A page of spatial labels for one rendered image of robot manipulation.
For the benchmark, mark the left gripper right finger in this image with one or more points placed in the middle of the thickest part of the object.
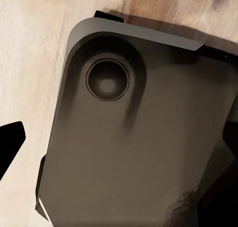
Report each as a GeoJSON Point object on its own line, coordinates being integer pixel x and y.
{"type": "Point", "coordinates": [230, 137]}

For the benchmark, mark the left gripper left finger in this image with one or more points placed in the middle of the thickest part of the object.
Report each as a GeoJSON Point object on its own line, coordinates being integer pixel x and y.
{"type": "Point", "coordinates": [12, 137]}

